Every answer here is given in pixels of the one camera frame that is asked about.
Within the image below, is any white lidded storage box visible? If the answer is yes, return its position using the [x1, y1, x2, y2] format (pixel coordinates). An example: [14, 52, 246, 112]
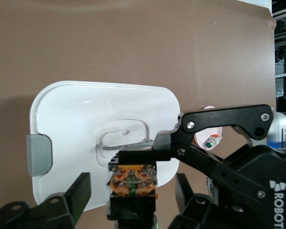
[28, 80, 181, 212]

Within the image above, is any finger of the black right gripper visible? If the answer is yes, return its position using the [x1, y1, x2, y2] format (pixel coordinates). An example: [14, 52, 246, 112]
[119, 104, 275, 201]

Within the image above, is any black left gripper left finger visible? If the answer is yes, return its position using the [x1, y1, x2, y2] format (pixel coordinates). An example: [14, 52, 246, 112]
[0, 172, 91, 229]

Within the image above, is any green push-button switch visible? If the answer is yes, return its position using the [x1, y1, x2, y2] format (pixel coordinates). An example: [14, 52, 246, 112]
[203, 135, 222, 150]

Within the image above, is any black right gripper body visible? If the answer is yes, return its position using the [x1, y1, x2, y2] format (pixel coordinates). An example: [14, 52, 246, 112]
[223, 145, 286, 229]

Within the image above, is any pink round plate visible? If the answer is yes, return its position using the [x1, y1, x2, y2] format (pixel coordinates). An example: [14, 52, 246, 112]
[193, 105, 224, 150]

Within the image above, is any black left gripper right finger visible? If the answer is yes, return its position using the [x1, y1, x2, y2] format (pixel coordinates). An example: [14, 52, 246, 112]
[168, 173, 267, 229]

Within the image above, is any orange and black push-button switch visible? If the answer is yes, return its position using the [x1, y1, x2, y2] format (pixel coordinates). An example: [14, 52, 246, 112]
[106, 160, 159, 229]

